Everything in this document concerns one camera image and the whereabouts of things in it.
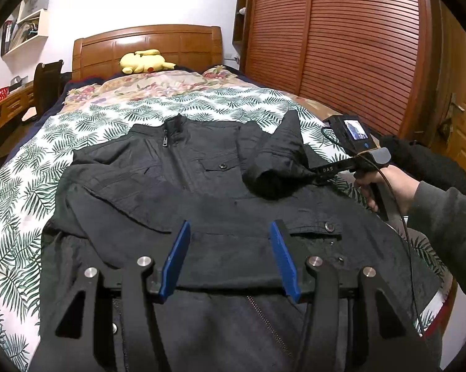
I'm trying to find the black jacket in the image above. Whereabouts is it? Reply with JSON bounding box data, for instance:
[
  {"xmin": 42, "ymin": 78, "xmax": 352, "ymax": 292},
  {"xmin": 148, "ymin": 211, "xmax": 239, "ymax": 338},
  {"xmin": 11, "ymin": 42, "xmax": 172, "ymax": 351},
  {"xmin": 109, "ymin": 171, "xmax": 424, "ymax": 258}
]
[{"xmin": 30, "ymin": 111, "xmax": 438, "ymax": 371}]

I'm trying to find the grey sleeve forearm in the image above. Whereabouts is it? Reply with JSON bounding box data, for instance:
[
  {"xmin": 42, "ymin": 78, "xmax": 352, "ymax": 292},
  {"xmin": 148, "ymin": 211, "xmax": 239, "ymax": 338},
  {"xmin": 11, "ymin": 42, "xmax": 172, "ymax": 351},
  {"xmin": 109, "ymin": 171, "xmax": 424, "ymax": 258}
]
[{"xmin": 377, "ymin": 134, "xmax": 466, "ymax": 318}]

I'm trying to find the person's right hand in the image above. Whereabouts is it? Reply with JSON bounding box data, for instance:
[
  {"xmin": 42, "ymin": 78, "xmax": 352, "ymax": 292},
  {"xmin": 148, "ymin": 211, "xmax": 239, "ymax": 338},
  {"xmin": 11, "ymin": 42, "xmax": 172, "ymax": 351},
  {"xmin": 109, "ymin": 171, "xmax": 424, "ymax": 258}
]
[{"xmin": 354, "ymin": 165, "xmax": 419, "ymax": 215}]

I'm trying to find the wooden louvered wardrobe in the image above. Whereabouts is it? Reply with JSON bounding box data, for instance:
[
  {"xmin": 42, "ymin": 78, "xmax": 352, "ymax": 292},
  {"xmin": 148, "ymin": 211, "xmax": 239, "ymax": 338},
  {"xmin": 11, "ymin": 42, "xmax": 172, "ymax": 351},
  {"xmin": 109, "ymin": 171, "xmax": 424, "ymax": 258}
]
[{"xmin": 234, "ymin": 0, "xmax": 431, "ymax": 139}]

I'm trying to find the wooden door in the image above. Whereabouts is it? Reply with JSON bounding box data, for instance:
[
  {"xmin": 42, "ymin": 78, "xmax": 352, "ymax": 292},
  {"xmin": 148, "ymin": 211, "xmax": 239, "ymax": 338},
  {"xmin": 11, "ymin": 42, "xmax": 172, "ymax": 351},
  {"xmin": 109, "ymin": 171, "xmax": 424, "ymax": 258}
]
[{"xmin": 431, "ymin": 4, "xmax": 466, "ymax": 172}]

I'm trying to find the leaf print bed sheet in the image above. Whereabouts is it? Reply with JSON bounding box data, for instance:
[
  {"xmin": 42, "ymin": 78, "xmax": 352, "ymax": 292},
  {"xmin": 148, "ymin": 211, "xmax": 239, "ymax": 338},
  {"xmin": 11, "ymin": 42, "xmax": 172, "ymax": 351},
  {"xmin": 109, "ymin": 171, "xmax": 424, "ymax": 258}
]
[{"xmin": 0, "ymin": 86, "xmax": 447, "ymax": 372}]

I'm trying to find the floral pillow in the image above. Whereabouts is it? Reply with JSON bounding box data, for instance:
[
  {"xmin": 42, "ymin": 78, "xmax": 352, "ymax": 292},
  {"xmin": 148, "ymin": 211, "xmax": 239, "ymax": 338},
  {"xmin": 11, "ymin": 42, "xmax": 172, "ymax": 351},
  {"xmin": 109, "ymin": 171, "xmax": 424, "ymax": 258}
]
[{"xmin": 60, "ymin": 65, "xmax": 251, "ymax": 113}]

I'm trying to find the wooden headboard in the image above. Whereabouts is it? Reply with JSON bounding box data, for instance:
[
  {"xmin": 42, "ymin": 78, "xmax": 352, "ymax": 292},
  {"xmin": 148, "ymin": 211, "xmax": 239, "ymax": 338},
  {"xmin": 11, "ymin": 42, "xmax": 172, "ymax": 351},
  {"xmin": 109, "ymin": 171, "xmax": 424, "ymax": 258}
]
[{"xmin": 72, "ymin": 24, "xmax": 224, "ymax": 81}]

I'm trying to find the yellow plush toy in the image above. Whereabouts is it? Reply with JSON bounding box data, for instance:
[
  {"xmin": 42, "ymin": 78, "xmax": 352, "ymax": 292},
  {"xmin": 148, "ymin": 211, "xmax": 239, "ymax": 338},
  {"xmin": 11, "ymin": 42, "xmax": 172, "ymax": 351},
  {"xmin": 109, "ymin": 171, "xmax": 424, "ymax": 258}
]
[{"xmin": 119, "ymin": 50, "xmax": 176, "ymax": 75}]

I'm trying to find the dark wooden chair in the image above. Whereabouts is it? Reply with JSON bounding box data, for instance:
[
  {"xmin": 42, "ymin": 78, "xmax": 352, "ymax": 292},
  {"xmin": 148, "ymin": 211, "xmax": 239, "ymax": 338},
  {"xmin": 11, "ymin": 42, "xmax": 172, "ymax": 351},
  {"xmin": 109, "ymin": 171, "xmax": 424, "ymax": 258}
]
[{"xmin": 0, "ymin": 60, "xmax": 63, "ymax": 159}]

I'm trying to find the wooden desk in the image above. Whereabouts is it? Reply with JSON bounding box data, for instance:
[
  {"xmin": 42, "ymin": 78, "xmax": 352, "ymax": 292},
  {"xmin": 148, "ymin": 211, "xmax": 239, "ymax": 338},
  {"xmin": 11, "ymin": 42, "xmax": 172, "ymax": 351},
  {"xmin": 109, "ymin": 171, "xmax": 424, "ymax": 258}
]
[{"xmin": 0, "ymin": 82, "xmax": 33, "ymax": 129}]

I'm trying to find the red bowl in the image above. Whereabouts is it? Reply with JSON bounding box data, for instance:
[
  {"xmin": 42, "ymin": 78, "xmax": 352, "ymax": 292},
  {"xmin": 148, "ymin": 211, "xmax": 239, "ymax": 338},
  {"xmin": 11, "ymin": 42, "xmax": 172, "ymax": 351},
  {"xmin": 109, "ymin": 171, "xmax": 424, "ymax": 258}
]
[{"xmin": 0, "ymin": 86, "xmax": 9, "ymax": 102}]

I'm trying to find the black cable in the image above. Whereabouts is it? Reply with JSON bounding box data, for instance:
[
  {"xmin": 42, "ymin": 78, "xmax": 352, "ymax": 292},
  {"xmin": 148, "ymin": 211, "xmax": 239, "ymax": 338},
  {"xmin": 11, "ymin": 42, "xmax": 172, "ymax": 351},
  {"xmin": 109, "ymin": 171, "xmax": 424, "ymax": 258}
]
[{"xmin": 320, "ymin": 125, "xmax": 428, "ymax": 342}]

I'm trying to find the metal door handle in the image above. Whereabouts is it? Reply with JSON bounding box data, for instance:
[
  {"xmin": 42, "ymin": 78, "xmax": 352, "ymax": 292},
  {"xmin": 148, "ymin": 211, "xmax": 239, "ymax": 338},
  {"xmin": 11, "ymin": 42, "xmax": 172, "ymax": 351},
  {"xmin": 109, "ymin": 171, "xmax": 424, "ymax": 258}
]
[{"xmin": 437, "ymin": 92, "xmax": 465, "ymax": 143}]

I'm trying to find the white wall shelf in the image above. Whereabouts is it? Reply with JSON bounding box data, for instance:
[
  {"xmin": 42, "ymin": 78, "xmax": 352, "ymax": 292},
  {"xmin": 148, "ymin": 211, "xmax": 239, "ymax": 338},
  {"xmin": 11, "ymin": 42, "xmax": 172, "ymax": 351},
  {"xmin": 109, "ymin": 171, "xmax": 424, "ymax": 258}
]
[{"xmin": 1, "ymin": 0, "xmax": 50, "ymax": 57}]

